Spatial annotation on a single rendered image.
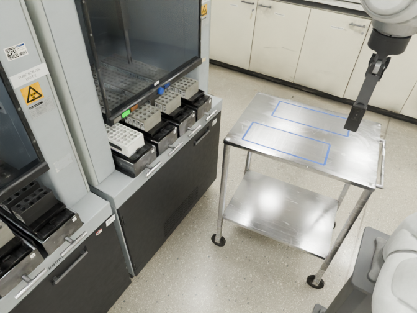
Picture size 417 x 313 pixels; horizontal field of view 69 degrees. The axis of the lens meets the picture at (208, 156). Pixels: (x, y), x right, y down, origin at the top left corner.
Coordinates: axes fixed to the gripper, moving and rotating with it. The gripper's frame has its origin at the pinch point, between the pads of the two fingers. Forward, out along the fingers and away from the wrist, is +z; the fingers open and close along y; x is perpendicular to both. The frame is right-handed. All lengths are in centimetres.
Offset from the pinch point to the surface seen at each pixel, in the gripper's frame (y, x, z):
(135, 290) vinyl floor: -31, 66, 120
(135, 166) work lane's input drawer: -16, 66, 41
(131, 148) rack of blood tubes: -13, 70, 36
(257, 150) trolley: 16, 29, 38
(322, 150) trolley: 30.3, 6.3, 38.0
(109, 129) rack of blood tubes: -10, 83, 34
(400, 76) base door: 219, -21, 78
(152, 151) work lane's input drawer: -5, 66, 41
